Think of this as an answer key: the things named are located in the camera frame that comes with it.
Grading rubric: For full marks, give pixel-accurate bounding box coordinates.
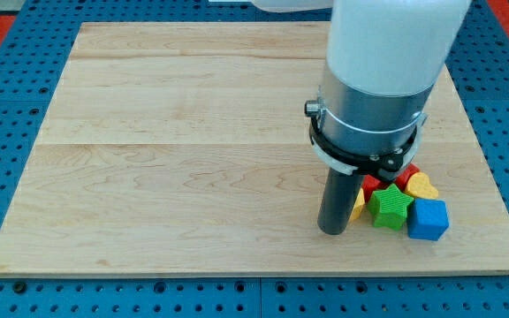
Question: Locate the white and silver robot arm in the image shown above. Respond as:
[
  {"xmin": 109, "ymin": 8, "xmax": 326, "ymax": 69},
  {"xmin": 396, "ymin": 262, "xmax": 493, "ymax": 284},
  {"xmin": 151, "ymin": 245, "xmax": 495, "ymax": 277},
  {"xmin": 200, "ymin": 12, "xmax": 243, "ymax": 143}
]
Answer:
[{"xmin": 255, "ymin": 0, "xmax": 471, "ymax": 155}]

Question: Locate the light wooden board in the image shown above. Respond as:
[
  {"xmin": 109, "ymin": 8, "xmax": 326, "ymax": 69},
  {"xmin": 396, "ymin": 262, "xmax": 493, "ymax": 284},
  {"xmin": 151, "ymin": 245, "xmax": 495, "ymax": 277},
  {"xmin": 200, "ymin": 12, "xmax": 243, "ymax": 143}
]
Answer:
[{"xmin": 0, "ymin": 22, "xmax": 509, "ymax": 278}]

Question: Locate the dark grey cylindrical pointer rod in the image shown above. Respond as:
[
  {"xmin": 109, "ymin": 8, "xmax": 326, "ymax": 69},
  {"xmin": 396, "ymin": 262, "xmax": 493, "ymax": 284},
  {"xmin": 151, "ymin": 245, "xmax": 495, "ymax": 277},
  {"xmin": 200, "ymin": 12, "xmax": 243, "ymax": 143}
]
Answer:
[{"xmin": 317, "ymin": 168, "xmax": 364, "ymax": 235}]

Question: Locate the yellow block behind rod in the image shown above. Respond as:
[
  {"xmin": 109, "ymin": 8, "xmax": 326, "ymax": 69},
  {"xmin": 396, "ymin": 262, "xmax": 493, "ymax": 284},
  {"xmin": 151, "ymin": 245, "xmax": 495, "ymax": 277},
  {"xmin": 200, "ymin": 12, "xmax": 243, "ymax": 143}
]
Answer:
[{"xmin": 349, "ymin": 188, "xmax": 366, "ymax": 222}]

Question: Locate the red block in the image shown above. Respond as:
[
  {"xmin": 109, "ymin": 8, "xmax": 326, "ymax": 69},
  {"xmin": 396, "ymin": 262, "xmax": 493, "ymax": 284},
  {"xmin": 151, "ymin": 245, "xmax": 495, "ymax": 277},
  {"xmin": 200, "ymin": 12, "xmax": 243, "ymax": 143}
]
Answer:
[
  {"xmin": 361, "ymin": 175, "xmax": 389, "ymax": 202},
  {"xmin": 394, "ymin": 163, "xmax": 421, "ymax": 191}
]

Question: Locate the green star block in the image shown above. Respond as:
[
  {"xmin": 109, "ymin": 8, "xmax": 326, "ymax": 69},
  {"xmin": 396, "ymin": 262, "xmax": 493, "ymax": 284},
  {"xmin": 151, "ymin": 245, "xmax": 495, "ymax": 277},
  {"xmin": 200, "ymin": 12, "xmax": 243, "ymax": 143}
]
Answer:
[{"xmin": 367, "ymin": 185, "xmax": 414, "ymax": 231}]

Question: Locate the red block at back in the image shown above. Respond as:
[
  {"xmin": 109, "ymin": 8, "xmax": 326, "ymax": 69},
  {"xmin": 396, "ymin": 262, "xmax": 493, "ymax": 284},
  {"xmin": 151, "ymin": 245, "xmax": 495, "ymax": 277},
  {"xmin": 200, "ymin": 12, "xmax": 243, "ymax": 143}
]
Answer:
[{"xmin": 394, "ymin": 163, "xmax": 421, "ymax": 191}]

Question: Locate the yellow heart block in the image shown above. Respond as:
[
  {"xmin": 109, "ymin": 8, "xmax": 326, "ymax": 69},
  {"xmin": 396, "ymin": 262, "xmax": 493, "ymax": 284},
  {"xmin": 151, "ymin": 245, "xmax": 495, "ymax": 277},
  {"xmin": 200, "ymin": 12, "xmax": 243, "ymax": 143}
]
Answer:
[{"xmin": 404, "ymin": 172, "xmax": 439, "ymax": 200}]

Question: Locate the blue cube block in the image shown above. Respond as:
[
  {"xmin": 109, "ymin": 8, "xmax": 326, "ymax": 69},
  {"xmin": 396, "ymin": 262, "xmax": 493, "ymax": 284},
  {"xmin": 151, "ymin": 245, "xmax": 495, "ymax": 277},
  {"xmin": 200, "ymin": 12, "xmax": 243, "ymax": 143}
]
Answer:
[{"xmin": 407, "ymin": 198, "xmax": 449, "ymax": 241}]

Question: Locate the black clamp ring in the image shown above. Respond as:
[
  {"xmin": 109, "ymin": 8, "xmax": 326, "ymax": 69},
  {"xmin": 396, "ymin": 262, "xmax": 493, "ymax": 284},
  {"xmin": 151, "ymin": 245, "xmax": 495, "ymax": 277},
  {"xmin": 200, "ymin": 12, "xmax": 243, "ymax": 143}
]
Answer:
[{"xmin": 304, "ymin": 99, "xmax": 428, "ymax": 183}]

